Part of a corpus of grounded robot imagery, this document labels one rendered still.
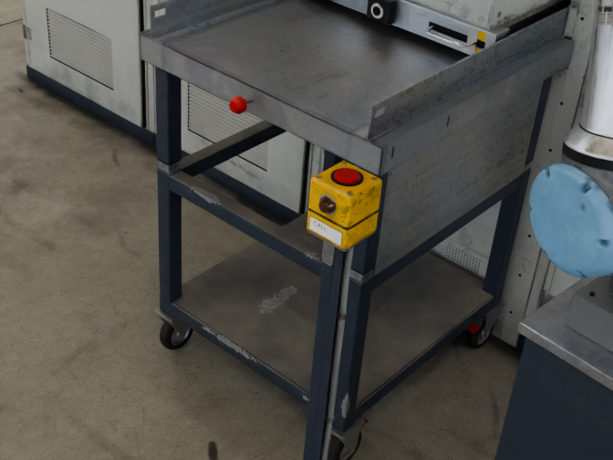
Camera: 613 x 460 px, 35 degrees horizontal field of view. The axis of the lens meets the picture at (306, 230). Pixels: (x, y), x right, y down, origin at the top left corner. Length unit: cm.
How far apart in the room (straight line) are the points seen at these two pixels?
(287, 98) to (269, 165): 111
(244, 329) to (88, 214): 87
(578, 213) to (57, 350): 159
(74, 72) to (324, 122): 188
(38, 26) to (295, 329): 172
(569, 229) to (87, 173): 216
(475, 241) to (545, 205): 126
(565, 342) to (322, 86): 69
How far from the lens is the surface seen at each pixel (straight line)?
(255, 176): 297
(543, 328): 150
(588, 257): 125
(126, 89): 331
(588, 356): 147
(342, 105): 180
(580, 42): 221
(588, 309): 148
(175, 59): 198
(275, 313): 235
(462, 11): 202
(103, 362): 248
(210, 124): 304
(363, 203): 147
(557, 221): 128
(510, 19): 206
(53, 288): 272
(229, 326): 231
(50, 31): 357
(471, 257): 257
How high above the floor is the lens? 167
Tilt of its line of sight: 35 degrees down
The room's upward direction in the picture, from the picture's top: 5 degrees clockwise
